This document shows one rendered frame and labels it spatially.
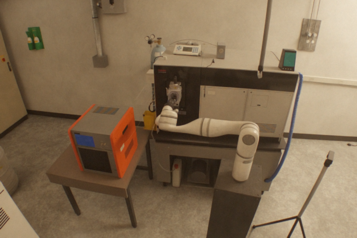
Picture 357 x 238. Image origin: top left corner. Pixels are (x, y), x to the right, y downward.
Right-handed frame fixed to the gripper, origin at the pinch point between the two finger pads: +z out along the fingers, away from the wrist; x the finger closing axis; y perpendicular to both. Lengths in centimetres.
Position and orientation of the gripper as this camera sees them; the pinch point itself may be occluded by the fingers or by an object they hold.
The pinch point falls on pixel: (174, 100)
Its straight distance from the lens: 173.8
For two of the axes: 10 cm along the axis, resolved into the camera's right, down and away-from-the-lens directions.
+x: -4.4, 7.6, 4.9
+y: -8.9, -4.6, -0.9
